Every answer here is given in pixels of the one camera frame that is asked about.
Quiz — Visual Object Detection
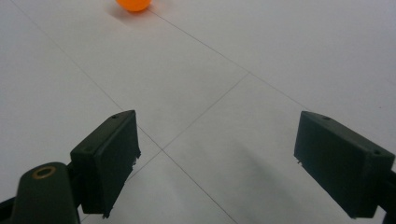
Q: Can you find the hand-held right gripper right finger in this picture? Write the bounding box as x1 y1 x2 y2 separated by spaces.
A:
293 110 396 218

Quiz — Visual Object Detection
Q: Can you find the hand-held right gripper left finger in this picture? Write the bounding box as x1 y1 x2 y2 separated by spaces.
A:
70 109 142 218

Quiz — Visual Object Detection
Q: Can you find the orange ping-pong ball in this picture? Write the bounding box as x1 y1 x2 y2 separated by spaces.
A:
115 0 153 13

